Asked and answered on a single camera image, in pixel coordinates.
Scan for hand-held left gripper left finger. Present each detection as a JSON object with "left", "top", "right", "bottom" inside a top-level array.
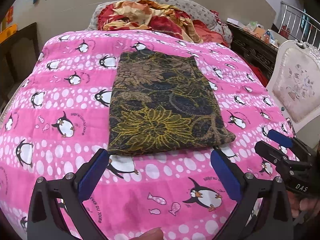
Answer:
[{"left": 27, "top": 148, "right": 110, "bottom": 240}]

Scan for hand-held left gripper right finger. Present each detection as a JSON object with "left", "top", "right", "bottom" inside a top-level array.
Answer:
[{"left": 210, "top": 149, "right": 294, "bottom": 240}]

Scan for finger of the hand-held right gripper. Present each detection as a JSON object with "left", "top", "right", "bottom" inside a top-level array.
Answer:
[
  {"left": 267, "top": 129, "right": 316, "bottom": 161},
  {"left": 254, "top": 141, "right": 291, "bottom": 171}
]

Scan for brown floral patterned shirt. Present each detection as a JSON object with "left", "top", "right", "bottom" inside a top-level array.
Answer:
[{"left": 107, "top": 51, "right": 237, "bottom": 155}]

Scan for person's right hand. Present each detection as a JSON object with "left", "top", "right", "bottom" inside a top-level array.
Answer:
[{"left": 291, "top": 194, "right": 320, "bottom": 222}]

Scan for person's left hand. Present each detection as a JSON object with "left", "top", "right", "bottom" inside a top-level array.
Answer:
[{"left": 135, "top": 227, "right": 164, "bottom": 240}]

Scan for white upholstered chair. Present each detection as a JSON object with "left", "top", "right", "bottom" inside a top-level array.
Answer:
[{"left": 266, "top": 40, "right": 320, "bottom": 145}]

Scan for pink penguin blanket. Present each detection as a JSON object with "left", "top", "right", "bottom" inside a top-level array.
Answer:
[{"left": 0, "top": 29, "right": 300, "bottom": 240}]

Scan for red cloth beside bed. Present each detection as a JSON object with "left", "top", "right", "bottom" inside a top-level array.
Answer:
[{"left": 250, "top": 65, "right": 269, "bottom": 85}]

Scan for dark carved wooden cabinet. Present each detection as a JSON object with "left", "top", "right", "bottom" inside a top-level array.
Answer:
[{"left": 226, "top": 21, "right": 278, "bottom": 80}]

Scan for clutter on cabinet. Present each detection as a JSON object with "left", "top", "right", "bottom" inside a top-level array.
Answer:
[{"left": 246, "top": 22, "right": 279, "bottom": 47}]

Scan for metal railing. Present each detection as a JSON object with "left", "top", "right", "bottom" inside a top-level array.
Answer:
[{"left": 275, "top": 0, "right": 320, "bottom": 52}]

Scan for dark wooden furniture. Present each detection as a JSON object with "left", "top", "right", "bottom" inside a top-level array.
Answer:
[{"left": 0, "top": 22, "right": 39, "bottom": 113}]

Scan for grey floral pillow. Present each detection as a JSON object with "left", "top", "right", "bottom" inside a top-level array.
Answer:
[{"left": 89, "top": 0, "right": 233, "bottom": 47}]

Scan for red and gold floral quilt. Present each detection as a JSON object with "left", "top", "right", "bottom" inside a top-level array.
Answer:
[{"left": 97, "top": 0, "right": 229, "bottom": 47}]

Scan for red wall sticker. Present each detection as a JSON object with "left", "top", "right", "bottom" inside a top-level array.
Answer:
[{"left": 6, "top": 6, "right": 14, "bottom": 27}]

